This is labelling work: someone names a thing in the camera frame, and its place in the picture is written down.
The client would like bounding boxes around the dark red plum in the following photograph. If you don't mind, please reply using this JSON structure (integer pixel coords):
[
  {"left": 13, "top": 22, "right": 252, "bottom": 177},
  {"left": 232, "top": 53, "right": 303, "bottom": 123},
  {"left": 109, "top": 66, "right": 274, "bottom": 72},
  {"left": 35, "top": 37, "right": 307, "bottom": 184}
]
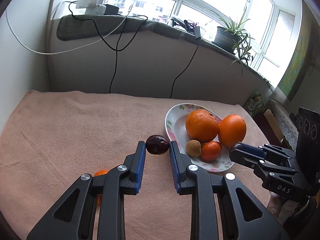
[{"left": 146, "top": 135, "right": 170, "bottom": 155}]

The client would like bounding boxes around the right hand in white glove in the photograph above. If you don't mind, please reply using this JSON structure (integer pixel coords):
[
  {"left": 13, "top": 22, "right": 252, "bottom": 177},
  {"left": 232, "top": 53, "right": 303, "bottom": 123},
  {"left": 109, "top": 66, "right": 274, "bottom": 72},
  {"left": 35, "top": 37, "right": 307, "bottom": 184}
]
[{"left": 267, "top": 191, "right": 307, "bottom": 226}]

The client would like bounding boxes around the large smooth orange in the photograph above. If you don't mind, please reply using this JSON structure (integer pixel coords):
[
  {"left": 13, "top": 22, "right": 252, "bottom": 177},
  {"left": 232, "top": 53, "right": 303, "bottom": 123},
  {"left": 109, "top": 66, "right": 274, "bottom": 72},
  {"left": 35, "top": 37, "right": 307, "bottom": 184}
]
[{"left": 218, "top": 114, "right": 247, "bottom": 148}]

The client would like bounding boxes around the cardboard box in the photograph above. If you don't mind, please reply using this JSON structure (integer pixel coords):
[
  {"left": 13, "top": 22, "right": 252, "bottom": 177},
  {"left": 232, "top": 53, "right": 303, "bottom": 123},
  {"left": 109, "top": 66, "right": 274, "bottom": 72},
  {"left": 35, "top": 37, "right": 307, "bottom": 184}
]
[{"left": 264, "top": 109, "right": 284, "bottom": 142}]

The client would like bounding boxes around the medium stemmed mandarin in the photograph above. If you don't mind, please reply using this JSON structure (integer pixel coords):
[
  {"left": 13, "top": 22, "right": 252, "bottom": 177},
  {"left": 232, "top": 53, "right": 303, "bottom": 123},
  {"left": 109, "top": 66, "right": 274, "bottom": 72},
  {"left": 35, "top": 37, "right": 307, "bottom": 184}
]
[{"left": 200, "top": 141, "right": 222, "bottom": 162}]

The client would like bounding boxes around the green printed bag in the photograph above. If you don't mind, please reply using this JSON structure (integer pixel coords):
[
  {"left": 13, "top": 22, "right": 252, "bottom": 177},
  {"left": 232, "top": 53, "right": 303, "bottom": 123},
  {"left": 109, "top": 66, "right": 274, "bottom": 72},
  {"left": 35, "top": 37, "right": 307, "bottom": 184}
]
[{"left": 244, "top": 91, "right": 266, "bottom": 118}]

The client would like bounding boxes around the tiny orange kumquat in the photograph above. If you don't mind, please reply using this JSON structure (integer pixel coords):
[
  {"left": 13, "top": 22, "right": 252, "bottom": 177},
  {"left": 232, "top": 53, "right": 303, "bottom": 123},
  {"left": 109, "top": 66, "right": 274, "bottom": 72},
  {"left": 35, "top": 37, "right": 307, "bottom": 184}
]
[{"left": 93, "top": 168, "right": 110, "bottom": 205}]

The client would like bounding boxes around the large mandarin with dark spots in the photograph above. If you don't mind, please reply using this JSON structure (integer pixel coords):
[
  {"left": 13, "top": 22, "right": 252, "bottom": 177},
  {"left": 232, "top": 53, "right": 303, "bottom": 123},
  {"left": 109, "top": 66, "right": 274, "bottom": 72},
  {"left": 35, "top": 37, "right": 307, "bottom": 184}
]
[{"left": 185, "top": 109, "right": 219, "bottom": 143}]

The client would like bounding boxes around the brown kiwi fruit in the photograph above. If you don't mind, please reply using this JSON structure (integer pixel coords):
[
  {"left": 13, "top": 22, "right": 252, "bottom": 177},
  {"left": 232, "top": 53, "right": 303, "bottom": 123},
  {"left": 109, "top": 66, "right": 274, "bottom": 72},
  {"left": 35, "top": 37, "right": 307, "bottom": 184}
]
[{"left": 185, "top": 140, "right": 202, "bottom": 157}]

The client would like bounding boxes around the white floral plate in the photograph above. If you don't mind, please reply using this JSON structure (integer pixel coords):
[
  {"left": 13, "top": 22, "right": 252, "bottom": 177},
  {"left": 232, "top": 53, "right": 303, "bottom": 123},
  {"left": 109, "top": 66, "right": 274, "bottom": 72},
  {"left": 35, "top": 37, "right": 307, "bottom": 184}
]
[{"left": 164, "top": 103, "right": 235, "bottom": 173}]

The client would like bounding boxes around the potted spider plant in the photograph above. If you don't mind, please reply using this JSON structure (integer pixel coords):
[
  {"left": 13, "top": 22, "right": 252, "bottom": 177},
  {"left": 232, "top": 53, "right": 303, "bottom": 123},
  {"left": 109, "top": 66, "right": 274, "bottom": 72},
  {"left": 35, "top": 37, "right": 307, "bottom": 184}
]
[{"left": 204, "top": 7, "right": 254, "bottom": 75}]

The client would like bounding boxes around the black device on windowsill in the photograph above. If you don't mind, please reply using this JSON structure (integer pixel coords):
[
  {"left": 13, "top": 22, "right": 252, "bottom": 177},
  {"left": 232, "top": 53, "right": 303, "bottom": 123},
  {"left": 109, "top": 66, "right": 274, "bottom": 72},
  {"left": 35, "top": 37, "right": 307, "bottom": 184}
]
[{"left": 171, "top": 16, "right": 202, "bottom": 40}]

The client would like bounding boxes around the grey windowsill cloth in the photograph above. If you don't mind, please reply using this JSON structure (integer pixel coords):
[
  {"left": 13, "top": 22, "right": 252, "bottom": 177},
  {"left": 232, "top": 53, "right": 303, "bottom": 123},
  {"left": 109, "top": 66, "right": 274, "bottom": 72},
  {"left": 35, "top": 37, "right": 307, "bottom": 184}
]
[{"left": 56, "top": 13, "right": 275, "bottom": 91}]

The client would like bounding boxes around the black power adapter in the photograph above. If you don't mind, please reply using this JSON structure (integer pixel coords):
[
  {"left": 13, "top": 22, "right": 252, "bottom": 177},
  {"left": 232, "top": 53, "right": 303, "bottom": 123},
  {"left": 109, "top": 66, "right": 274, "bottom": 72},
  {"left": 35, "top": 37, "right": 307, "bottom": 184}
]
[{"left": 104, "top": 4, "right": 119, "bottom": 15}]

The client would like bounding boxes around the white power strip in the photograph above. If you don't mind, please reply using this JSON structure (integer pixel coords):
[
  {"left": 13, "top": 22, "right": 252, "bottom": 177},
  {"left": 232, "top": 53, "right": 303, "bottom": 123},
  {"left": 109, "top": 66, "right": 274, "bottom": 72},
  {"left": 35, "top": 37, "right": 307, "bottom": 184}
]
[{"left": 76, "top": 0, "right": 106, "bottom": 15}]

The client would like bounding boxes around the black hanging cable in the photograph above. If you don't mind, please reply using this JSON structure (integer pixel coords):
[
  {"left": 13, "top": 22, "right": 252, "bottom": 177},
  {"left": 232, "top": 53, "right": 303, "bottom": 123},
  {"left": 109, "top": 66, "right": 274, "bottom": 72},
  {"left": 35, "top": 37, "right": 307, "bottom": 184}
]
[{"left": 169, "top": 38, "right": 201, "bottom": 99}]

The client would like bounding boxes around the black looped cable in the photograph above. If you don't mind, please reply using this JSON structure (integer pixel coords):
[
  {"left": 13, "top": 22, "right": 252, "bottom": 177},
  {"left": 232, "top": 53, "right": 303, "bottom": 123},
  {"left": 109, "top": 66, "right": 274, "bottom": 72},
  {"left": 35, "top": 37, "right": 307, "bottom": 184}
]
[{"left": 68, "top": 0, "right": 149, "bottom": 94}]

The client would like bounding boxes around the white cable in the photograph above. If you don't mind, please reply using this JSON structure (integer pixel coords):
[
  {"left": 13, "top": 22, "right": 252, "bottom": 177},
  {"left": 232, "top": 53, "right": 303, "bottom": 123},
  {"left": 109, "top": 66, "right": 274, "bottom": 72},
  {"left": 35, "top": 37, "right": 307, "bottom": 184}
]
[{"left": 4, "top": 0, "right": 136, "bottom": 55}]

